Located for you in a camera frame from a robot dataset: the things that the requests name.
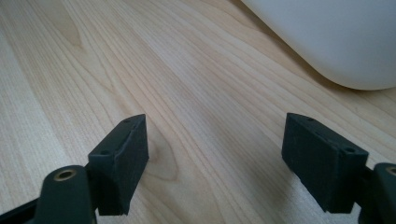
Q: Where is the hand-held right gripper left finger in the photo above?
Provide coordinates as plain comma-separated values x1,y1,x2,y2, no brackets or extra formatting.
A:
87,113,149,217

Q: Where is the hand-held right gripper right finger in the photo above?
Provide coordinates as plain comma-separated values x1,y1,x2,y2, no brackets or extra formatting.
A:
281,112,370,215

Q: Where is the white plastic bin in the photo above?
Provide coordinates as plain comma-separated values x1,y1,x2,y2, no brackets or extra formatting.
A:
241,0,396,91

